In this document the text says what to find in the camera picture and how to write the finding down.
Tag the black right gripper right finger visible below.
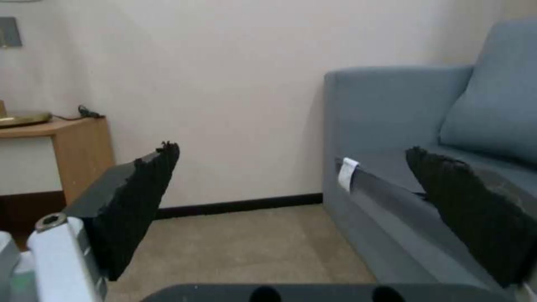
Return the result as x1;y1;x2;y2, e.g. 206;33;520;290
405;146;537;289

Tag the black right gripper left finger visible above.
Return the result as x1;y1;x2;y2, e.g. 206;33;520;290
0;141;181;302

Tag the blue fabric sofa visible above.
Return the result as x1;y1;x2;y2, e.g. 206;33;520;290
323;18;537;302

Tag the wooden side table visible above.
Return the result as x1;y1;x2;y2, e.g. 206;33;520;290
0;115;115;240

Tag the blue sofa back cushion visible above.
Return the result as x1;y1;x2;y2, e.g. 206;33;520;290
440;65;537;167

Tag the white sofa label tag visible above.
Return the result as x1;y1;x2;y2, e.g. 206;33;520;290
337;157;360;192

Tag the brass lamp base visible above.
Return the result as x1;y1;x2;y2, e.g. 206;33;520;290
0;99;53;130

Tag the grey lamp shade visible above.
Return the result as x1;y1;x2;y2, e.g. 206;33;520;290
0;16;25;49

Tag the black power cable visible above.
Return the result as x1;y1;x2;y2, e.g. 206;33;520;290
51;105;104;121

